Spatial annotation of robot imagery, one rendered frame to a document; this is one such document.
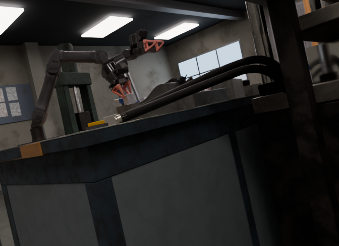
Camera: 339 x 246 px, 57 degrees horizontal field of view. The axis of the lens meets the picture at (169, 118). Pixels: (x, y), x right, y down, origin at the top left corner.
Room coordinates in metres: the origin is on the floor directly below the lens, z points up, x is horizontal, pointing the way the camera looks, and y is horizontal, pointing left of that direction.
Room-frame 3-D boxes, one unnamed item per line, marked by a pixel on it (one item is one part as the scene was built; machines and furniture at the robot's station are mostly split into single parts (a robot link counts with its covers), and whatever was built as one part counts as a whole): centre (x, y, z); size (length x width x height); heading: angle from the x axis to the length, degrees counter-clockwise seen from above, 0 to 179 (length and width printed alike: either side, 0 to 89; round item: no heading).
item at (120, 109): (1.55, -0.02, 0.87); 0.50 x 0.26 x 0.14; 48
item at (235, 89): (1.87, -0.19, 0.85); 0.50 x 0.26 x 0.11; 65
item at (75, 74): (6.54, 1.80, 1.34); 0.86 x 0.70 x 2.68; 134
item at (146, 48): (1.76, 0.01, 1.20); 0.09 x 0.07 x 0.07; 46
